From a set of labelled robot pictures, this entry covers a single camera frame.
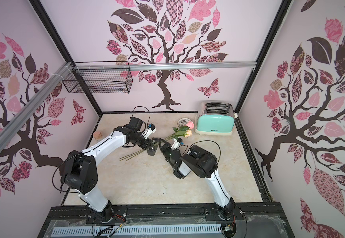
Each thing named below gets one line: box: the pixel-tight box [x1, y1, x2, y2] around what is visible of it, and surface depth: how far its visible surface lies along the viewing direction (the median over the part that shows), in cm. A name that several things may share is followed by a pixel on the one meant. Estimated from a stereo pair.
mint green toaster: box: [194, 101, 235, 136], surface depth 100 cm
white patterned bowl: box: [177, 117, 193, 128], surface depth 112 cm
